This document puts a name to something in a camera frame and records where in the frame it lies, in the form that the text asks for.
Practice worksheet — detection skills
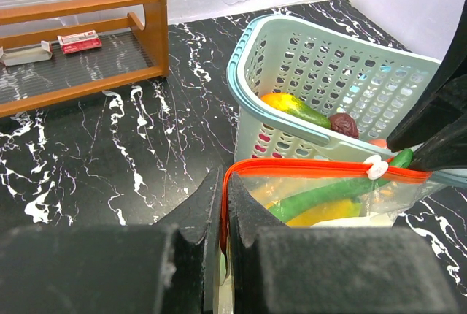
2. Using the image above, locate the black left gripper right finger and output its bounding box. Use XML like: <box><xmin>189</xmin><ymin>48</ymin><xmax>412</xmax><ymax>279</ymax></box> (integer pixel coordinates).
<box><xmin>226</xmin><ymin>175</ymin><xmax>460</xmax><ymax>313</ymax></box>

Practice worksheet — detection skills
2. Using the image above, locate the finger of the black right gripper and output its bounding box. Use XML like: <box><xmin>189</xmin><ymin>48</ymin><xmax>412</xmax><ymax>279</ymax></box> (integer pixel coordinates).
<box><xmin>387</xmin><ymin>7</ymin><xmax>466</xmax><ymax>152</ymax></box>
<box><xmin>409</xmin><ymin>115</ymin><xmax>466</xmax><ymax>172</ymax></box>

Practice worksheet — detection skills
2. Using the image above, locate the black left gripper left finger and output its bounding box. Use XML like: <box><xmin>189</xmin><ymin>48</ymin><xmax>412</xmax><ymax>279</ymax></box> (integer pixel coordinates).
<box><xmin>1</xmin><ymin>167</ymin><xmax>223</xmax><ymax>313</ymax></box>

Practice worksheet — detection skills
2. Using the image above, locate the green chili pepper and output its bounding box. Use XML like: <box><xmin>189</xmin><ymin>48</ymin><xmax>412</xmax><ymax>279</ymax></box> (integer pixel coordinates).
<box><xmin>265</xmin><ymin>149</ymin><xmax>426</xmax><ymax>227</ymax></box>

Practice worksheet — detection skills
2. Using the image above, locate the brown passion fruit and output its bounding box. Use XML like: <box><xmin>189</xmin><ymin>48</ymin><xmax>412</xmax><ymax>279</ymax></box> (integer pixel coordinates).
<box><xmin>368</xmin><ymin>138</ymin><xmax>387</xmax><ymax>149</ymax></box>

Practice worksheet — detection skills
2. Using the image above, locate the clear bag orange zipper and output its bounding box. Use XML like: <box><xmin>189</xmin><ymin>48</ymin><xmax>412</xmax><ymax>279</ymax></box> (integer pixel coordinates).
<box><xmin>220</xmin><ymin>149</ymin><xmax>432</xmax><ymax>253</ymax></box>

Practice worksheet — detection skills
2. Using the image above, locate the yellow banana bunch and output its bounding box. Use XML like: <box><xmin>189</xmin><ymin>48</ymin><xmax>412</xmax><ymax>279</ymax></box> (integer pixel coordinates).
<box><xmin>251</xmin><ymin>182</ymin><xmax>364</xmax><ymax>227</ymax></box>

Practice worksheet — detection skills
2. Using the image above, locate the orange green mango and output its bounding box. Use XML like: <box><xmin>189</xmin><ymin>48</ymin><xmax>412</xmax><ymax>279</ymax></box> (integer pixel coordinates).
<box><xmin>260</xmin><ymin>93</ymin><xmax>331</xmax><ymax>129</ymax></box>

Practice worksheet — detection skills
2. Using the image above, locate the dark purple passion fruit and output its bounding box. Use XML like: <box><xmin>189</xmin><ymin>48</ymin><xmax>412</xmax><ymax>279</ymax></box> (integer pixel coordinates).
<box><xmin>329</xmin><ymin>113</ymin><xmax>359</xmax><ymax>139</ymax></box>

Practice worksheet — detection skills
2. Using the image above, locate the light green plastic basket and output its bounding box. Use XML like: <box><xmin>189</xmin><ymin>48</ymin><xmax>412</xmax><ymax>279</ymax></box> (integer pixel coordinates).
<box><xmin>225</xmin><ymin>14</ymin><xmax>467</xmax><ymax>188</ymax></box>

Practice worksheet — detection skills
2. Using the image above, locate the red white small box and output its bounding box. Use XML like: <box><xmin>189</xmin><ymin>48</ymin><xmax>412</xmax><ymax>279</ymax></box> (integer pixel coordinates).
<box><xmin>58</xmin><ymin>30</ymin><xmax>102</xmax><ymax>55</ymax></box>

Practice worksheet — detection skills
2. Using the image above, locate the open white small box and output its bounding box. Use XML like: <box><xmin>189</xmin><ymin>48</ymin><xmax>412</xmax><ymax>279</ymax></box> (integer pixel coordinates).
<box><xmin>1</xmin><ymin>41</ymin><xmax>53</xmax><ymax>66</ymax></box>

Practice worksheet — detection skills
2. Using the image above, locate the orange wooden shelf rack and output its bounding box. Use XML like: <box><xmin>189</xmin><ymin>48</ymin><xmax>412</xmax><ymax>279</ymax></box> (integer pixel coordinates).
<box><xmin>1</xmin><ymin>0</ymin><xmax>169</xmax><ymax>117</ymax></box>

